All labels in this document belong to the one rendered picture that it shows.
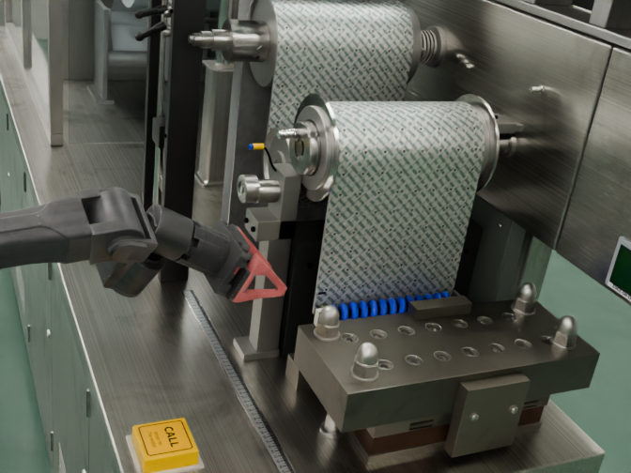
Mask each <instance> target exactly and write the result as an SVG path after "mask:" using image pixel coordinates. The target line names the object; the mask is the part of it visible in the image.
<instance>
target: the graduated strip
mask: <svg viewBox="0 0 631 473"><path fill-rule="evenodd" d="M181 292H182V294H183V296H184V297H185V299H186V301H187V302H188V304H189V306H190V308H191V310H192V313H193V315H194V316H195V318H196V320H197V322H198V324H199V326H200V328H201V329H202V330H203V332H204V334H205V336H206V338H207V340H208V342H209V344H210V346H211V348H212V350H213V352H214V354H215V355H216V357H217V359H218V361H219V362H220V364H221V366H222V368H223V370H224V372H225V374H226V376H227V378H228V380H229V381H230V383H231V385H232V387H233V389H234V391H235V393H236V394H237V395H238V397H239V400H240V402H241V404H242V406H243V407H244V409H245V411H246V413H247V415H248V417H249V419H250V421H251V422H252V424H253V426H254V428H255V430H256V432H257V434H258V435H259V437H260V439H261V441H262V443H263V445H264V447H265V448H266V450H267V452H268V454H269V457H270V459H271V461H272V462H273V463H274V465H275V467H276V469H277V471H278V473H296V471H295V469H294V467H293V466H292V465H291V463H290V461H289V459H288V458H287V456H286V454H285V452H284V450H283V448H282V446H281V444H280V443H279V441H278V439H277V437H276V436H275V434H274V432H273V431H272V429H271V428H270V426H269V423H268V421H267V420H266V418H265V416H264V414H263V413H262V411H261V409H260V407H259V405H258V404H257V402H256V400H255V398H254V396H253V395H252V393H251V391H250V390H249V388H248V386H247V384H246V383H245V381H244V379H243V377H242V375H241V374H240V372H239V369H238V368H237V366H236V364H235V362H234V360H232V358H231V356H230V354H229V352H228V351H227V349H226V347H225V345H224V344H223V341H222V339H221V337H220V336H219V334H218V332H217V330H216V329H215V327H214V326H213V324H212V322H211V321H210V319H209V317H208V315H207V313H206V311H205V309H204V307H203V306H202V304H201V302H200V300H199V298H198V297H197V295H196V294H195V292H194V291H193V290H186V291H181Z"/></svg>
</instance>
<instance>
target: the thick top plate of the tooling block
mask: <svg viewBox="0 0 631 473"><path fill-rule="evenodd" d="M512 303H514V300H513V299H510V300H503V301H494V302H487V303H479V304H472V305H471V309H470V313H465V314H458V315H450V316H442V317H435V318H428V319H421V320H414V319H413V318H412V317H411V315H410V314H409V313H394V314H386V315H378V316H370V317H363V318H355V319H347V320H339V321H340V325H339V332H340V338H339V339H338V340H337V341H334V342H325V341H321V340H319V339H318V338H317V337H316V336H315V335H314V329H315V328H316V325H315V324H308V325H300V326H299V327H298V334H297V340H296V348H295V355H294V362H295V364H296V365H297V367H298V368H299V370H300V372H301V373H302V375H303V376H304V378H305V379H306V381H307V382H308V384H309V385H310V387H311V388H312V390H313V391H314V393H315V395H316V396H317V398H318V399H319V401H320V402H321V403H322V404H323V406H324V407H325V409H326V410H327V412H328V414H329V415H330V417H331V419H332V420H333V422H334V423H335V425H336V426H337V428H338V429H339V431H340V432H341V433H345V432H350V431H355V430H360V429H365V428H371V427H376V426H381V425H386V424H392V423H396V422H402V421H407V420H416V419H421V418H427V417H432V416H437V415H442V414H448V413H453V412H454V405H455V401H456V397H457V393H458V390H459V385H460V383H461V382H466V381H471V380H477V379H483V378H488V377H494V376H500V375H506V374H516V373H523V374H524V375H526V376H527V377H528V378H529V379H530V381H531V382H530V385H529V388H528V392H527V395H526V399H530V398H535V397H540V396H546V395H550V394H555V393H561V392H566V391H571V390H576V389H585V388H589V387H590V384H591V382H592V379H593V374H594V370H595V367H596V364H597V361H598V359H599V356H600V353H599V352H598V351H597V350H596V349H594V348H593V347H592V346H591V345H590V344H588V343H587V342H586V341H584V340H583V339H582V338H581V337H580V336H578V335H577V341H576V348H575V349H573V350H563V349H560V348H558V347H556V346H554V345H553V344H552V343H551V342H550V337H551V336H552V335H553V331H554V328H555V327H556V326H557V325H558V324H559V321H560V319H558V318H557V317H556V316H555V315H554V314H552V313H551V312H550V311H548V310H547V309H546V308H545V307H544V306H542V305H541V304H540V303H539V302H538V301H536V305H535V314H533V315H523V314H519V313H516V312H514V311H513V310H512V308H511V305H512ZM367 342H369V343H373V344H374V345H375V346H376V347H377V351H378V366H377V370H378V378H377V379H376V380H375V381H371V382H363V381H360V380H358V379H356V378H354V377H353V376H352V375H351V374H350V368H351V367H352V366H353V365H354V359H355V355H356V354H357V352H358V349H359V347H360V346H361V345H362V344H363V343H367Z"/></svg>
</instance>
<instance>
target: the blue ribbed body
mask: <svg viewBox="0 0 631 473"><path fill-rule="evenodd" d="M450 296H451V295H450V294H449V293H448V292H442V293H441V294H440V293H434V294H433V295H432V296H431V295H430V294H425V295H423V297H422V296H421V295H416V296H415V297H412V296H407V297H406V298H402V297H398V298H397V299H394V298H388V299H387V301H386V300H385V299H383V298H380V299H379V300H378V301H377V302H375V301H374V300H373V299H370V300H369V301H368V303H366V302H365V301H363V300H362V301H360V302H359V303H358V306H357V304H356V303H355V302H354V301H353V302H350V303H349V304H348V307H347V305H346V304H345V303H341V304H340V305H339V307H338V308H337V306H336V305H335V304H331V305H334V306H335V307H336V308H337V309H338V311H339V315H340V316H339V320H347V319H355V318H363V317H368V316H369V317H370V316H378V315H386V314H394V313H407V312H408V304H409V302H410V301H416V300H425V299H432V298H448V297H450Z"/></svg>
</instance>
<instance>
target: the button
mask: <svg viewBox="0 0 631 473"><path fill-rule="evenodd" d="M131 439H132V442H133V445H134V447H135V450H136V453H137V456H138V459H139V462H140V465H141V468H142V470H143V473H153V472H158V471H163V470H168V469H174V468H179V467H183V466H189V465H197V464H198V454H199V450H198V448H197V446H196V444H195V442H194V439H193V437H192V433H191V431H190V429H189V427H188V424H187V422H186V420H185V419H184V418H181V419H174V420H164V421H158V422H151V423H146V424H140V425H134V426H133V427H132V438H131Z"/></svg>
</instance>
